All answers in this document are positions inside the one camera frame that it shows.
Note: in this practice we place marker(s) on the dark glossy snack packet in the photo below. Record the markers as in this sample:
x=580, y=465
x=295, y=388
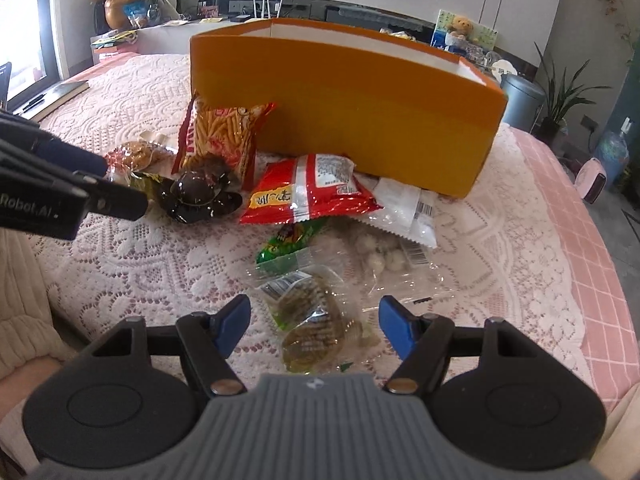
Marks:
x=192, y=195

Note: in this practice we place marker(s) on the white tv cabinet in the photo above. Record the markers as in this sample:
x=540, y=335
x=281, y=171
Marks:
x=165, y=37

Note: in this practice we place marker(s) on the white router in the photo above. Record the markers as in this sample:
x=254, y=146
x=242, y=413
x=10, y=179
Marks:
x=266, y=9

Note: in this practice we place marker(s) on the dark book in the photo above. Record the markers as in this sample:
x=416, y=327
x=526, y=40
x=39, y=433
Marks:
x=55, y=95

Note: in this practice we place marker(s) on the orange round vase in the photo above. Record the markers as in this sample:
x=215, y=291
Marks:
x=116, y=12

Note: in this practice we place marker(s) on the green picture board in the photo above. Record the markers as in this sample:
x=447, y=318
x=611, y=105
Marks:
x=482, y=37

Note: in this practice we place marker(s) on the red striped fries bag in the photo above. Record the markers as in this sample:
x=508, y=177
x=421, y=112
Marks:
x=220, y=130

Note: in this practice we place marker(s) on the grey trash can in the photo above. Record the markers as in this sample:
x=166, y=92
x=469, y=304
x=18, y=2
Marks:
x=522, y=100

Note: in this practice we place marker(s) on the tall potted plant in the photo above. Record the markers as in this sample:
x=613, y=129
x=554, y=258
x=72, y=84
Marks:
x=555, y=105

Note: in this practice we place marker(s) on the pink checked tablecloth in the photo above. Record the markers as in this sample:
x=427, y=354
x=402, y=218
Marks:
x=580, y=240

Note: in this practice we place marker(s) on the wall socket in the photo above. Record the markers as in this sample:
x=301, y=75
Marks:
x=590, y=123

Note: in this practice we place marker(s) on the red snack packet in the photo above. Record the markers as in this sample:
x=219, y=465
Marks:
x=305, y=185

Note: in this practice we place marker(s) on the clear bag of white balls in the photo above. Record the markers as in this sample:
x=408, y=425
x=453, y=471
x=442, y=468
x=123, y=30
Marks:
x=380, y=260

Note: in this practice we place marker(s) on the brown teddy bear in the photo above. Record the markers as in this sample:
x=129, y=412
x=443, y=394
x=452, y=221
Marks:
x=460, y=27

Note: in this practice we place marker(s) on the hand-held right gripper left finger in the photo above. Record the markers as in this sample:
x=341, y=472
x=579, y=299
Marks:
x=234, y=321

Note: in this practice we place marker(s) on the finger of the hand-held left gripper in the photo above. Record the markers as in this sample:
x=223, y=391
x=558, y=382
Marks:
x=75, y=157
x=120, y=202

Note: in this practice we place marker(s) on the clear packet of brown crackers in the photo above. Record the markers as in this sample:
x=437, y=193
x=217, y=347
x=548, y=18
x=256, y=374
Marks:
x=310, y=320

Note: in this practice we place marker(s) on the blue snack bag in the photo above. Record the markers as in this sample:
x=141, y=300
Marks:
x=136, y=14

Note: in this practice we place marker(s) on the yellow papers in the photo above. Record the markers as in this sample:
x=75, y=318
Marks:
x=114, y=37

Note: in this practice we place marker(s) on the clear bun packet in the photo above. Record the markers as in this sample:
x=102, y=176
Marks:
x=135, y=152

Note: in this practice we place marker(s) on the white snack packet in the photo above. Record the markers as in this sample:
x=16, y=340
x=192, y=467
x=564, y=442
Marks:
x=405, y=207

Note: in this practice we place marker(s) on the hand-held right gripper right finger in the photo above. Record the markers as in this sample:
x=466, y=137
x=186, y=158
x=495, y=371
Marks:
x=396, y=322

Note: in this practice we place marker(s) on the black pen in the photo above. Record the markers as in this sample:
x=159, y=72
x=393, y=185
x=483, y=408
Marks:
x=32, y=102

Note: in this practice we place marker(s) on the person's left forearm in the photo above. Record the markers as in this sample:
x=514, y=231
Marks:
x=20, y=275

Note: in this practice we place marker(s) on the white lace tablecloth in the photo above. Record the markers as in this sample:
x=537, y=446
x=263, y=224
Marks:
x=165, y=270

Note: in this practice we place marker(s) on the orange cardboard box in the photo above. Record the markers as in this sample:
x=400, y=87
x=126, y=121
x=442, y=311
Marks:
x=350, y=110

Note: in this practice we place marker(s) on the green snack packet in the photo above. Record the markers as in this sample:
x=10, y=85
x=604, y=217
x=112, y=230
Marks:
x=285, y=247

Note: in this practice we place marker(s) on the blue water jug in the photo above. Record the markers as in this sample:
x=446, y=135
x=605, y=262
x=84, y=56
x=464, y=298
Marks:
x=611, y=152

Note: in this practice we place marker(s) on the pink space heater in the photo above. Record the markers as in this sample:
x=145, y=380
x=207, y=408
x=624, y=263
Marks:
x=591, y=181

